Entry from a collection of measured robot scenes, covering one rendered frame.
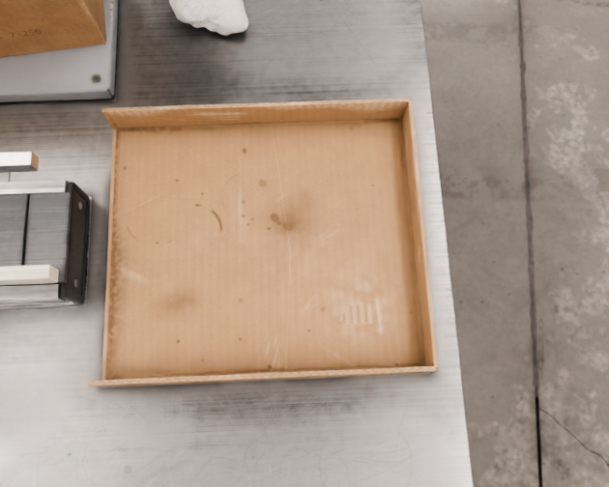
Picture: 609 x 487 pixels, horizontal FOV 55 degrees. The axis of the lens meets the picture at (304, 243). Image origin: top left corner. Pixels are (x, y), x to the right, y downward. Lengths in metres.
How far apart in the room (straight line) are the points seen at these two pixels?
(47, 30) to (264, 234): 0.29
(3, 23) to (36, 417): 0.37
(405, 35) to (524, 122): 1.00
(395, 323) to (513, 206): 1.02
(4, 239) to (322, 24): 0.39
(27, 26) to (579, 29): 1.49
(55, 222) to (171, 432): 0.21
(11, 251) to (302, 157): 0.28
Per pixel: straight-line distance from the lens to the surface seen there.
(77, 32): 0.66
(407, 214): 0.59
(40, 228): 0.58
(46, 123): 0.67
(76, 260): 0.58
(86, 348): 0.59
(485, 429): 1.45
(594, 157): 1.69
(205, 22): 0.67
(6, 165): 0.51
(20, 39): 0.67
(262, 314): 0.56
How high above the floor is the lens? 1.39
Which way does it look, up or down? 75 degrees down
